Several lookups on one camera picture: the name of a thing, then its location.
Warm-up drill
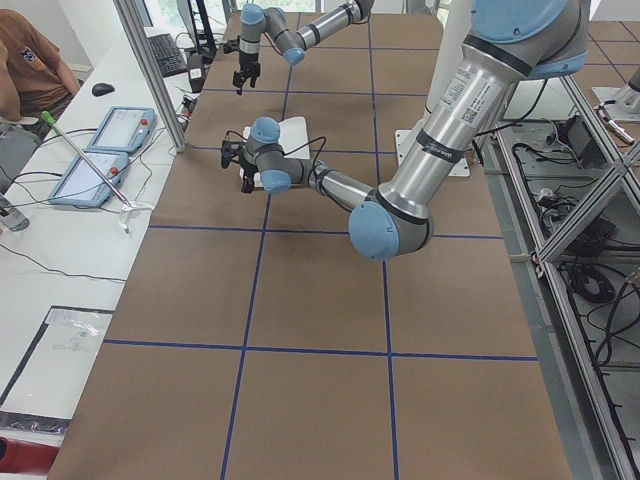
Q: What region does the clear plastic document sleeve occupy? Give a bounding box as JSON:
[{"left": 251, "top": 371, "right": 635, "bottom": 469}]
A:
[{"left": 1, "top": 305, "right": 113, "bottom": 436}]

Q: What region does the black computer mouse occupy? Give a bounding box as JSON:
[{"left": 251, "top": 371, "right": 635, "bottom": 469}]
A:
[{"left": 91, "top": 82, "right": 115, "bottom": 97}]

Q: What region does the blue teach pendant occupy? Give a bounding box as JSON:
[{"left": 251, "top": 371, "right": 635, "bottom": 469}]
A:
[
  {"left": 48, "top": 150, "right": 129, "bottom": 208},
  {"left": 88, "top": 106, "right": 157, "bottom": 154}
]

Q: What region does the white long-sleeve printed shirt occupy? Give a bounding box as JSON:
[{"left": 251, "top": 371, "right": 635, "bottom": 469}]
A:
[{"left": 238, "top": 115, "right": 311, "bottom": 190}]

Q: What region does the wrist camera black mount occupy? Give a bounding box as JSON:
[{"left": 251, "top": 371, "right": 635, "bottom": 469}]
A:
[
  {"left": 222, "top": 37, "right": 240, "bottom": 54},
  {"left": 221, "top": 130, "right": 246, "bottom": 169}
]

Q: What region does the black keyboard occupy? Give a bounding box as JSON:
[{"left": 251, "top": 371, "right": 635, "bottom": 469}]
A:
[{"left": 147, "top": 33, "right": 187, "bottom": 78}]

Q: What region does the person in brown shirt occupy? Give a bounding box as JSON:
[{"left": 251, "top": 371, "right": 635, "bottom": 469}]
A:
[{"left": 1, "top": 9, "right": 80, "bottom": 121}]

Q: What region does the metal reacher grabber stick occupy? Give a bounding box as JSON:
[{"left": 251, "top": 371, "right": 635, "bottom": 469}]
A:
[{"left": 41, "top": 111, "right": 154, "bottom": 234}]

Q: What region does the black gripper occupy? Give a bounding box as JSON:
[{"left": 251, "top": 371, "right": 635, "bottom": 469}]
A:
[
  {"left": 239, "top": 153, "right": 259, "bottom": 193},
  {"left": 232, "top": 50, "right": 261, "bottom": 95}
]

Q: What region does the upper blue teach pendant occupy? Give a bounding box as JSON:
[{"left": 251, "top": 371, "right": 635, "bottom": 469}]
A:
[{"left": 88, "top": 106, "right": 157, "bottom": 154}]

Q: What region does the lower blue teach pendant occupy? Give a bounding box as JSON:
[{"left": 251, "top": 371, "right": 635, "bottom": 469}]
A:
[{"left": 48, "top": 150, "right": 129, "bottom": 208}]

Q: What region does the aluminium frame post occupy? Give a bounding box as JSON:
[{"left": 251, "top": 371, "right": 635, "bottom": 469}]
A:
[{"left": 113, "top": 0, "right": 187, "bottom": 153}]

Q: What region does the white pedestal base plate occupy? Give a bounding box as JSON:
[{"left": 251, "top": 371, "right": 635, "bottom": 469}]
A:
[{"left": 394, "top": 129, "right": 471, "bottom": 178}]

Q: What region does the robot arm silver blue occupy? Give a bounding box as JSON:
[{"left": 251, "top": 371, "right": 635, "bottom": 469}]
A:
[
  {"left": 238, "top": 1, "right": 590, "bottom": 260},
  {"left": 233, "top": 0, "right": 374, "bottom": 95}
]

